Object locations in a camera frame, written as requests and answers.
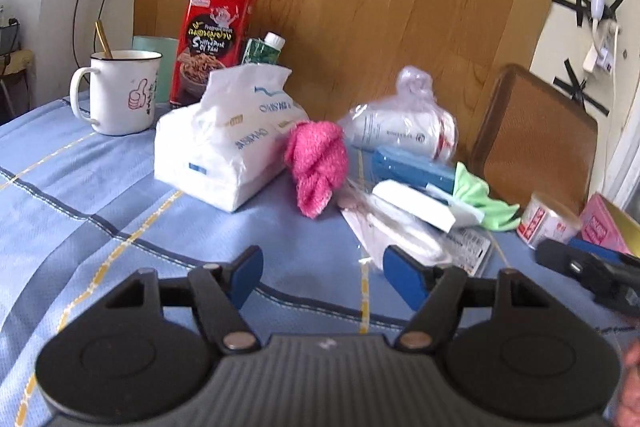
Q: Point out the thin wooden stick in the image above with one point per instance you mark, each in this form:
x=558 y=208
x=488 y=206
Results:
x=500 y=252

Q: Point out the pink fluffy cloth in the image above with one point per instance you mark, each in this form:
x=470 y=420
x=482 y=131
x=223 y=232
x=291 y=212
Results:
x=315 y=162

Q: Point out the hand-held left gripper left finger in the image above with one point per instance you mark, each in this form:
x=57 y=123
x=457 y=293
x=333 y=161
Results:
x=248 y=277

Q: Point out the yellow seat chair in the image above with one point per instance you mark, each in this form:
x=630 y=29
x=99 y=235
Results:
x=20 y=59

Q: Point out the pale teal cup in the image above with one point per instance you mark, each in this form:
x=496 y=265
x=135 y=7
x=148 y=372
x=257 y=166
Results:
x=168 y=52

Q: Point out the person's right hand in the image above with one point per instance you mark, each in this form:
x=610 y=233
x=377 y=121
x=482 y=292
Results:
x=634 y=382

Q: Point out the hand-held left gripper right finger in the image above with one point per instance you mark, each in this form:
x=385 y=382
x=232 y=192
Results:
x=401 y=279

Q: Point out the blue packet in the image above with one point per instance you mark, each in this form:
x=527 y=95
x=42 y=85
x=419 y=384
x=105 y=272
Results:
x=405 y=167

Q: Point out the green carton with white cap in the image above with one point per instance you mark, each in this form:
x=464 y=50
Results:
x=260 y=52

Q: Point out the clear packet with barcode label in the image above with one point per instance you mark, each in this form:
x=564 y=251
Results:
x=395 y=234

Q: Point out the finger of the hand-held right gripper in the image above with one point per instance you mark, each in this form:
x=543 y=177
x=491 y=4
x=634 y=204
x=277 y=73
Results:
x=600 y=251
x=560 y=257

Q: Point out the dark container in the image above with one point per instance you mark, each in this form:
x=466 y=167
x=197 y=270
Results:
x=7 y=37

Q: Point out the red snack tin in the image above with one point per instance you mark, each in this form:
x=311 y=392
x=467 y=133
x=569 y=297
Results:
x=215 y=17

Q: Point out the pink tin box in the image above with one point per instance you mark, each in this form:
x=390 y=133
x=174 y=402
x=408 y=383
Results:
x=600 y=224

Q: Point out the white flat packet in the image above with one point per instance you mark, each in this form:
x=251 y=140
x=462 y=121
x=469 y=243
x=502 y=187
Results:
x=415 y=204

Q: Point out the plastic bag with white roll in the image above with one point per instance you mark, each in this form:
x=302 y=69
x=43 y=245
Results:
x=395 y=132

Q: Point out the brown woven board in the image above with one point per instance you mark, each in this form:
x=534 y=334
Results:
x=535 y=147

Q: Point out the white tissue pack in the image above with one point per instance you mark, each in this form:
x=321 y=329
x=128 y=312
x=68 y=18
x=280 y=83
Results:
x=200 y=147

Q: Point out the green cloth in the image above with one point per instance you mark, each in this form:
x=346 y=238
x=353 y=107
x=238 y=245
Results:
x=482 y=207

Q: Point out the white enamel mug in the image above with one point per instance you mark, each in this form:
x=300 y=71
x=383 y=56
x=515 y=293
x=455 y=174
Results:
x=125 y=99

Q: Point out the white power strip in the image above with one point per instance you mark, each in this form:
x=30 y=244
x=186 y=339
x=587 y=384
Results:
x=604 y=53

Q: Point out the white and red can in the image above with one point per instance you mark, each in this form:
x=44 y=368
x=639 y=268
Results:
x=545 y=222

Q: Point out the black tape cross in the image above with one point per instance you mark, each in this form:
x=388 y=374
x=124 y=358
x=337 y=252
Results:
x=580 y=7
x=580 y=87

